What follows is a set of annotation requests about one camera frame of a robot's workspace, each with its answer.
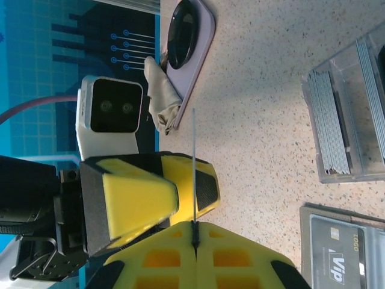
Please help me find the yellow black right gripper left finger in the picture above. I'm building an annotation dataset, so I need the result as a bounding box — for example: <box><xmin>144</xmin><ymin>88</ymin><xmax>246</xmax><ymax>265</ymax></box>
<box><xmin>87</xmin><ymin>221</ymin><xmax>197</xmax><ymax>289</ymax></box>

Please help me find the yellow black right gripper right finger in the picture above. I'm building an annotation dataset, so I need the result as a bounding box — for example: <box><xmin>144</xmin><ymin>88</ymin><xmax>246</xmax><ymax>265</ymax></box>
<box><xmin>196</xmin><ymin>222</ymin><xmax>312</xmax><ymax>289</ymax></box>

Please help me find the silver credit card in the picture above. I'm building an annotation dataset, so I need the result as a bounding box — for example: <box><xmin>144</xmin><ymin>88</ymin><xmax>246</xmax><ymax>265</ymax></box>
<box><xmin>191</xmin><ymin>107</ymin><xmax>198</xmax><ymax>227</ymax></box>

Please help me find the grey card holder wallet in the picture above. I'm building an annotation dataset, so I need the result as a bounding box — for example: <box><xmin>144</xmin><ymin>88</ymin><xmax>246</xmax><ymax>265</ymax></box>
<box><xmin>299</xmin><ymin>202</ymin><xmax>385</xmax><ymax>289</ymax></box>

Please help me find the black VIP credit card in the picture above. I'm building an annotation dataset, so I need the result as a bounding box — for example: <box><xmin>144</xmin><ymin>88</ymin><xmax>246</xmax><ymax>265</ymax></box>
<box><xmin>309</xmin><ymin>214</ymin><xmax>366</xmax><ymax>289</ymax></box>

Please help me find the clear acrylic card box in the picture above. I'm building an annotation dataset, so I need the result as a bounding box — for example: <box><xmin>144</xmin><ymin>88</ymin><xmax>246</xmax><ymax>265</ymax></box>
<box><xmin>301</xmin><ymin>22</ymin><xmax>385</xmax><ymax>185</ymax></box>

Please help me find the beige cloth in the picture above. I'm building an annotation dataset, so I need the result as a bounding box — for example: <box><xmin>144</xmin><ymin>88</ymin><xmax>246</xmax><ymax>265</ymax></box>
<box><xmin>143</xmin><ymin>56</ymin><xmax>183</xmax><ymax>137</ymax></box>

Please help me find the purple tray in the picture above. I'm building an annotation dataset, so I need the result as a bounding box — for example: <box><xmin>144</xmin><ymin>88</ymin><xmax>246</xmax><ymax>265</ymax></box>
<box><xmin>161</xmin><ymin>0</ymin><xmax>217</xmax><ymax>131</ymax></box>

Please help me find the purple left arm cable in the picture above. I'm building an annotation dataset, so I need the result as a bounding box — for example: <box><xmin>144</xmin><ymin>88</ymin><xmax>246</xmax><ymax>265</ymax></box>
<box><xmin>0</xmin><ymin>95</ymin><xmax>79</xmax><ymax>125</ymax></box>

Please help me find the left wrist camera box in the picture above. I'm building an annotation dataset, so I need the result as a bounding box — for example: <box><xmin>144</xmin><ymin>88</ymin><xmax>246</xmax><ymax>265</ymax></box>
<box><xmin>75</xmin><ymin>75</ymin><xmax>144</xmax><ymax>161</ymax></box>

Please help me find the aluminium side rail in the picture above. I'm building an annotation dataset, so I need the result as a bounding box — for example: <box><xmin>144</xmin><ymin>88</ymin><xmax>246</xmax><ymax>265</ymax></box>
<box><xmin>93</xmin><ymin>0</ymin><xmax>161</xmax><ymax>15</ymax></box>

